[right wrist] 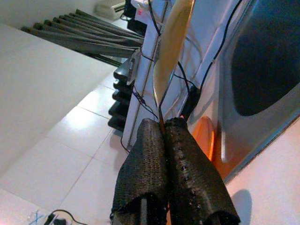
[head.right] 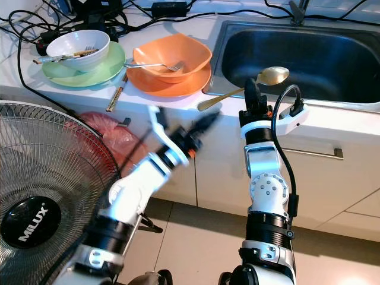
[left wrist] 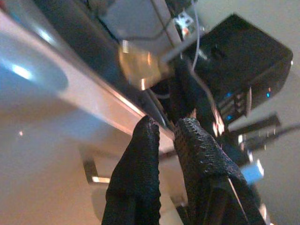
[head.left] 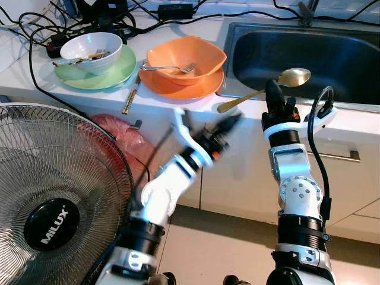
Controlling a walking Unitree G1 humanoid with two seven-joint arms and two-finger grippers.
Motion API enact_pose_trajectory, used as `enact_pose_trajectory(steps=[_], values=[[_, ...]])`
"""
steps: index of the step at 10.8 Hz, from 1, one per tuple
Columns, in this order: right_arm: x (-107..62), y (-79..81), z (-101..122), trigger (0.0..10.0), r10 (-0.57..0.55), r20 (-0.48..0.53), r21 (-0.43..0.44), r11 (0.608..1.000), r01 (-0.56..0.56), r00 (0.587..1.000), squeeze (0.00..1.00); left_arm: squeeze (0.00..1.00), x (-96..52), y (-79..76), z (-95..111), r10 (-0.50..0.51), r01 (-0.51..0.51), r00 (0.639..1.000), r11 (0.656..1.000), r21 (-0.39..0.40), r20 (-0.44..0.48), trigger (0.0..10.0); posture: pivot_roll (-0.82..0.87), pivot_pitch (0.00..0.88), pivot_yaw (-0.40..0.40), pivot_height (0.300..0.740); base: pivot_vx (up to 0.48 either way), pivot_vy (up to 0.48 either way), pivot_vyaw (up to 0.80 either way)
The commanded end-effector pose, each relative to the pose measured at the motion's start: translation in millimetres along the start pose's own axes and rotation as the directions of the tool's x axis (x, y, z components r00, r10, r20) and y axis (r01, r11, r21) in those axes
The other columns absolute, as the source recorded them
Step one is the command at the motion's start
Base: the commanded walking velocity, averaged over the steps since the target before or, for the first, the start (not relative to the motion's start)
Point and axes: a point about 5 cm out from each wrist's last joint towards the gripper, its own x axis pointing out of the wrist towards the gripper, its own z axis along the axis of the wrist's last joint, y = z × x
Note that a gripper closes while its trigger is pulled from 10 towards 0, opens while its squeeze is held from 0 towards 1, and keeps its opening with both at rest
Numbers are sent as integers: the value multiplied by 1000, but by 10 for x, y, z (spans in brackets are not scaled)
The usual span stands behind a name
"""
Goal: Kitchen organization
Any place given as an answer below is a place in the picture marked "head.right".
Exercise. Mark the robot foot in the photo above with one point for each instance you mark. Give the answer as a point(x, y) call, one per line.
point(148, 279)
point(230, 279)

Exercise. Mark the orange plastic plate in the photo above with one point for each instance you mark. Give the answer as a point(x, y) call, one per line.
point(187, 87)

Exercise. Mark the brown patterned chopstick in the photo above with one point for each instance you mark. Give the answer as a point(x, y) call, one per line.
point(116, 95)
point(119, 93)

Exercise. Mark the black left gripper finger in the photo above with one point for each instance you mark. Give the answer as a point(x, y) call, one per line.
point(205, 123)

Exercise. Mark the stainless steel sink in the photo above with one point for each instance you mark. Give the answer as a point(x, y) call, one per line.
point(320, 59)

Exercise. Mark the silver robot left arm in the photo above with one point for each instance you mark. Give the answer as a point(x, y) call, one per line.
point(136, 190)

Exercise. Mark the black power adapter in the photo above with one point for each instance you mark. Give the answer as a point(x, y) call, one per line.
point(169, 8)

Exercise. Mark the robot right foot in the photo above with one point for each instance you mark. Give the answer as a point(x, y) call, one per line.
point(230, 279)

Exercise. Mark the white ceramic bowl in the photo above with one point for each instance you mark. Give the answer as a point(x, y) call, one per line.
point(68, 40)

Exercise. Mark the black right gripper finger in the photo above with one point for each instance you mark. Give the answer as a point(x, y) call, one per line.
point(252, 95)

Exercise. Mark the orange plastic bowl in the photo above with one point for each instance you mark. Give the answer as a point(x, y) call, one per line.
point(181, 50)

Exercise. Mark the light green plate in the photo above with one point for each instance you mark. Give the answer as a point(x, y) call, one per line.
point(110, 70)

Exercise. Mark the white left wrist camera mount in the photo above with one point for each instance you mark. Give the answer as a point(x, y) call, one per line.
point(159, 126)

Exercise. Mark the pale wooden chopstick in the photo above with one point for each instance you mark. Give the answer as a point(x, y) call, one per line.
point(59, 57)
point(53, 57)

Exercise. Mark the grey standing fan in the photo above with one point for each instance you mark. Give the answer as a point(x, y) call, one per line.
point(47, 178)

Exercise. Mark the black power strip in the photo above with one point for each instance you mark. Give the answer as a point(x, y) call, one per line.
point(48, 43)

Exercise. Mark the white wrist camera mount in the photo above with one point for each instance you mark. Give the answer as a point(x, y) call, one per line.
point(159, 126)
point(294, 116)

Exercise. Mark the white kitchen cabinet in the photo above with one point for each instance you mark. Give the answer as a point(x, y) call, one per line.
point(225, 178)

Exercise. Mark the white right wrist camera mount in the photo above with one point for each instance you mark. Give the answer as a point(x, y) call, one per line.
point(294, 116)

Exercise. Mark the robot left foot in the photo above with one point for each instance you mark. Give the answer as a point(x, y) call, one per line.
point(148, 279)

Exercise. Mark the gold metal spoon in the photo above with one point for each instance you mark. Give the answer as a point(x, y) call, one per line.
point(273, 75)

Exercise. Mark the black electronics box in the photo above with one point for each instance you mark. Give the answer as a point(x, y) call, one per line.
point(92, 9)

